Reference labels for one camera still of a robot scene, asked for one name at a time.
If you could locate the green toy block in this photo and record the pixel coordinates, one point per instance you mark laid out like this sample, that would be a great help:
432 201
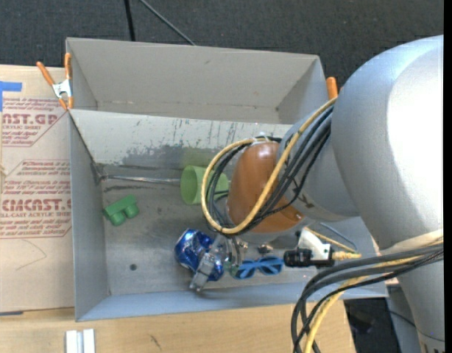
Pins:
119 212

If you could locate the crushed blue can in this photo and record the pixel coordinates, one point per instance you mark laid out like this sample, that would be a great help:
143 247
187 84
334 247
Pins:
191 248

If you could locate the light green cup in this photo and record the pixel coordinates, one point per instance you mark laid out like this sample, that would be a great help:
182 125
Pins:
192 186

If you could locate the brown cardboard board, red print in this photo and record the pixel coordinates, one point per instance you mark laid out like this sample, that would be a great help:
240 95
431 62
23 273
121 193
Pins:
34 248

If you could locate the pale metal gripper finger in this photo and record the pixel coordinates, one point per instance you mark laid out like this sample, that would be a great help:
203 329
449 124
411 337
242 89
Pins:
204 270

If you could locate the black cylinder on white bracket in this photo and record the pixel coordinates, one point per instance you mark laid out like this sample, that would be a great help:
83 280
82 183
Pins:
299 257

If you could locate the grey metal bin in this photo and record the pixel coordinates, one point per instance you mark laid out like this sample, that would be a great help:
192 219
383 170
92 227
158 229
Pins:
145 241

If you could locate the blue sunglasses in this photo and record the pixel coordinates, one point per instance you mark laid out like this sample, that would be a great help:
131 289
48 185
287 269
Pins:
264 266

